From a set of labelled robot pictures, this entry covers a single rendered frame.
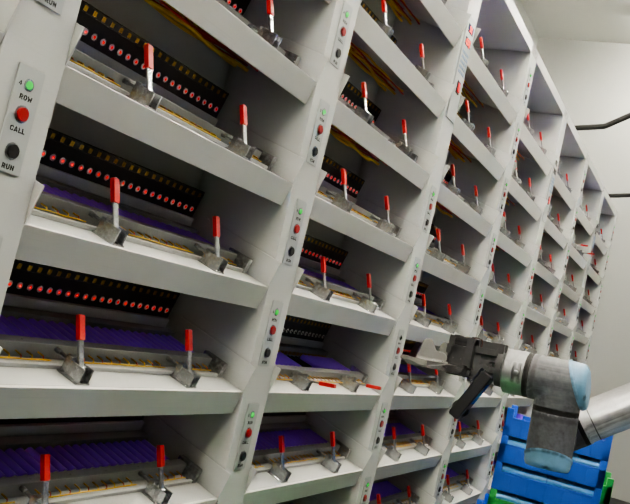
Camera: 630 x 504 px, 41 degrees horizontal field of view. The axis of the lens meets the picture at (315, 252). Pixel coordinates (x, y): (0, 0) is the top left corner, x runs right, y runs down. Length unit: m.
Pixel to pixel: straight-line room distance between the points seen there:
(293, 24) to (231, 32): 0.32
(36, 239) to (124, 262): 0.17
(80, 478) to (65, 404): 0.20
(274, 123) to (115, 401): 0.62
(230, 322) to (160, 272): 0.33
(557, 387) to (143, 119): 0.96
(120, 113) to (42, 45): 0.16
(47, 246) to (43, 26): 0.26
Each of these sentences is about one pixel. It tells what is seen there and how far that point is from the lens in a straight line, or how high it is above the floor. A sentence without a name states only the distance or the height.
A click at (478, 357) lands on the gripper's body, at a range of 1.77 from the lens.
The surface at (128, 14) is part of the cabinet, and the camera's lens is 1.45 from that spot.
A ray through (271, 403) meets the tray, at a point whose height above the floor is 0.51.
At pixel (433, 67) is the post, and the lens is 2.29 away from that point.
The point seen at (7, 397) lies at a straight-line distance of 1.09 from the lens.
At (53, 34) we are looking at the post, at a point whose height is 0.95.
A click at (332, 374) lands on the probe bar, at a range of 1.98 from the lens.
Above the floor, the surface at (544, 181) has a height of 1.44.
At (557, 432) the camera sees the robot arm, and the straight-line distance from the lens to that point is 1.71.
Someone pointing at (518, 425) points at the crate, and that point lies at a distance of 2.58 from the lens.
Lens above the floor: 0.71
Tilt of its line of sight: 4 degrees up
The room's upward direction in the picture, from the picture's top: 13 degrees clockwise
